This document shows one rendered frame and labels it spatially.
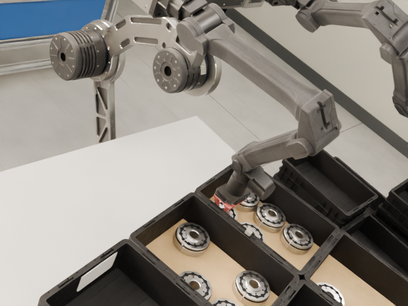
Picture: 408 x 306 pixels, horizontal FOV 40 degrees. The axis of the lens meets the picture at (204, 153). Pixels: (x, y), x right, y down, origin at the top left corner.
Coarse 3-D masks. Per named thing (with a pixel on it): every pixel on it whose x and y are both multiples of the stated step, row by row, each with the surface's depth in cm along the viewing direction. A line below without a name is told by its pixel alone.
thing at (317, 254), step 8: (216, 176) 175; (208, 184) 171; (280, 184) 184; (200, 192) 166; (288, 192) 182; (208, 200) 165; (216, 208) 163; (312, 208) 180; (320, 216) 178; (240, 224) 162; (336, 232) 175; (256, 240) 159; (328, 240) 170; (320, 248) 166; (280, 256) 158; (312, 256) 162; (288, 264) 156; (312, 264) 160; (296, 272) 155; (304, 272) 156
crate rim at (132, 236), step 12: (192, 192) 165; (180, 204) 159; (204, 204) 163; (156, 216) 152; (144, 228) 147; (240, 228) 161; (132, 240) 143; (252, 240) 158; (264, 252) 157; (192, 288) 138; (288, 288) 151; (204, 300) 136; (276, 300) 145
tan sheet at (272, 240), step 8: (240, 216) 180; (248, 216) 181; (256, 224) 180; (288, 224) 186; (264, 232) 178; (280, 232) 181; (272, 240) 177; (272, 248) 174; (280, 248) 175; (312, 248) 180; (288, 256) 174; (296, 256) 175; (304, 256) 176; (296, 264) 172; (304, 264) 174
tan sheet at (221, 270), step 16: (176, 224) 167; (160, 240) 160; (160, 256) 155; (176, 256) 158; (192, 256) 160; (208, 256) 162; (224, 256) 164; (176, 272) 153; (208, 272) 157; (224, 272) 159; (240, 272) 162; (224, 288) 155; (240, 304) 153
